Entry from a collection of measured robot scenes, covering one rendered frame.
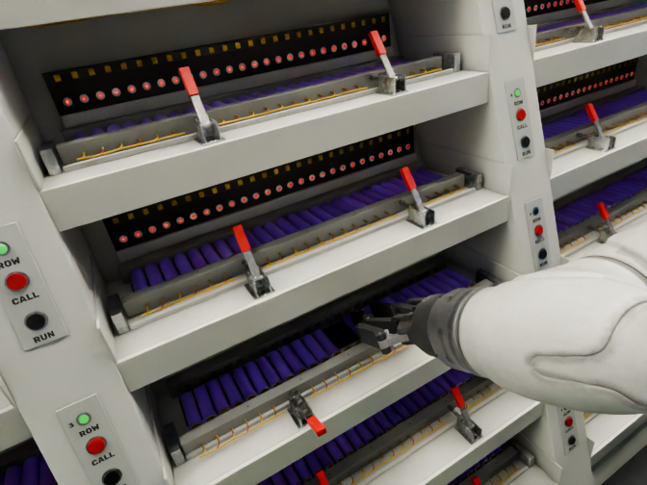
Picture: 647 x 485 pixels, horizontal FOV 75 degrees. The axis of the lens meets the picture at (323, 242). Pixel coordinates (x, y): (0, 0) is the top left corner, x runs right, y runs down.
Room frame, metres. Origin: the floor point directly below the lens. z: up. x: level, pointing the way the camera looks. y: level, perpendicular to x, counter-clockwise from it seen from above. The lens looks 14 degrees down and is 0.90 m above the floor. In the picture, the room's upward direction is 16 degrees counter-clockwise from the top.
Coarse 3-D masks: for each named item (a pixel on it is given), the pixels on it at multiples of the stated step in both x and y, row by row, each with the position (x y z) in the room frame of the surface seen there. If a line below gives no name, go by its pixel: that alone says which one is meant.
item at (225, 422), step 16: (352, 352) 0.58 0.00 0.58; (368, 352) 0.59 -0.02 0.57; (320, 368) 0.56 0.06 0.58; (336, 368) 0.56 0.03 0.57; (288, 384) 0.54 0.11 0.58; (304, 384) 0.54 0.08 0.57; (336, 384) 0.55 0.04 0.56; (256, 400) 0.53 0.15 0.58; (272, 400) 0.53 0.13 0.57; (224, 416) 0.51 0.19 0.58; (240, 416) 0.51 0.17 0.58; (256, 416) 0.52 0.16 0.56; (192, 432) 0.49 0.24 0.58; (208, 432) 0.49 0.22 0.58; (224, 432) 0.50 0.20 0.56; (192, 448) 0.48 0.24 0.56
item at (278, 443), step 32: (480, 256) 0.73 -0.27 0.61; (288, 320) 0.68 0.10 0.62; (416, 352) 0.59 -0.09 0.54; (352, 384) 0.55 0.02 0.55; (384, 384) 0.54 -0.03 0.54; (416, 384) 0.57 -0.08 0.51; (160, 416) 0.56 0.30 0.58; (288, 416) 0.52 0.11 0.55; (320, 416) 0.51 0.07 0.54; (352, 416) 0.52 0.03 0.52; (160, 448) 0.45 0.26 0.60; (224, 448) 0.49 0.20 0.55; (256, 448) 0.48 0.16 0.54; (288, 448) 0.48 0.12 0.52; (192, 480) 0.45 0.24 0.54; (224, 480) 0.45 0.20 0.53; (256, 480) 0.47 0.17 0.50
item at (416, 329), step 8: (432, 296) 0.45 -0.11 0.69; (424, 304) 0.45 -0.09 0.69; (432, 304) 0.43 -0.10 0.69; (416, 312) 0.45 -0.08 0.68; (424, 312) 0.43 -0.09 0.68; (408, 320) 0.48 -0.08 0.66; (416, 320) 0.44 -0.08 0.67; (424, 320) 0.43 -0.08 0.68; (400, 328) 0.46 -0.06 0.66; (408, 328) 0.45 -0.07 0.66; (416, 328) 0.44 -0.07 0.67; (424, 328) 0.42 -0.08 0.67; (408, 336) 0.45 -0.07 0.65; (416, 336) 0.44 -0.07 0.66; (424, 336) 0.42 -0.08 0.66; (408, 344) 0.45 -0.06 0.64; (416, 344) 0.44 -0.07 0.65; (424, 344) 0.42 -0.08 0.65; (432, 352) 0.42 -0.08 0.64
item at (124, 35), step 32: (256, 0) 0.74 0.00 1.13; (288, 0) 0.76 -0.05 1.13; (320, 0) 0.79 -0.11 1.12; (352, 0) 0.81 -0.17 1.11; (384, 0) 0.83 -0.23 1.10; (0, 32) 0.61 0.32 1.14; (32, 32) 0.62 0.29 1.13; (64, 32) 0.64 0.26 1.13; (96, 32) 0.65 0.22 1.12; (128, 32) 0.67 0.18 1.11; (160, 32) 0.68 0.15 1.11; (192, 32) 0.70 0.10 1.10; (224, 32) 0.72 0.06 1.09; (256, 32) 0.74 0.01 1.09; (32, 64) 0.62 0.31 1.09; (64, 64) 0.63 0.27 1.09; (352, 64) 0.80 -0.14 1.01; (32, 96) 0.61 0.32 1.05; (64, 128) 0.62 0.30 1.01; (416, 160) 0.83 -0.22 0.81; (96, 224) 0.62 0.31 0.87; (96, 256) 0.61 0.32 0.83; (160, 384) 0.62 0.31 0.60
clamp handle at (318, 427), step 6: (300, 402) 0.50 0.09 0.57; (300, 408) 0.50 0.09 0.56; (306, 408) 0.50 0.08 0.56; (306, 414) 0.49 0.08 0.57; (306, 420) 0.47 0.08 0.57; (312, 420) 0.47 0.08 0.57; (318, 420) 0.46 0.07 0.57; (312, 426) 0.45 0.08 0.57; (318, 426) 0.45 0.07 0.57; (318, 432) 0.44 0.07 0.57; (324, 432) 0.44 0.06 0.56
